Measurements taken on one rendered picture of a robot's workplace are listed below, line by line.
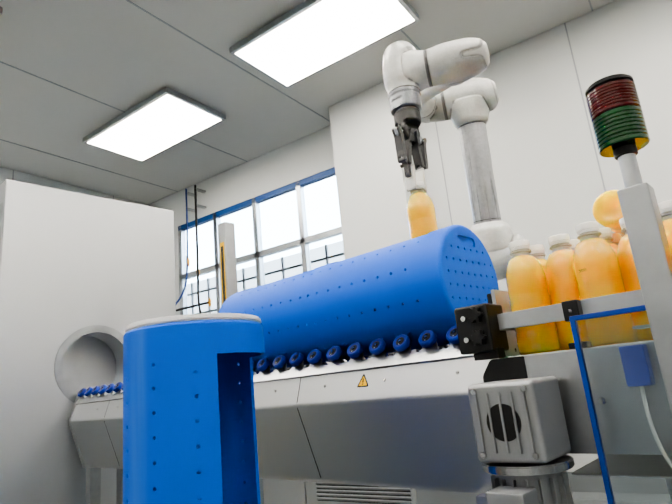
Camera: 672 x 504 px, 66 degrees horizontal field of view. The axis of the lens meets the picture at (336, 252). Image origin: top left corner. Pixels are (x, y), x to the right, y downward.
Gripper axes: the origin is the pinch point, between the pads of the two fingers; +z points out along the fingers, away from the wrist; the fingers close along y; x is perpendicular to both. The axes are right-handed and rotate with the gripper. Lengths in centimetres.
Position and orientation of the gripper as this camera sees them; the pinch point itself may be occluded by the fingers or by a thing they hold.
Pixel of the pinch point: (415, 180)
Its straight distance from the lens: 143.7
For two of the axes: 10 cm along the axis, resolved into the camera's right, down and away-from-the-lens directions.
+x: 7.1, -2.3, -6.6
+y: -7.0, -1.2, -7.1
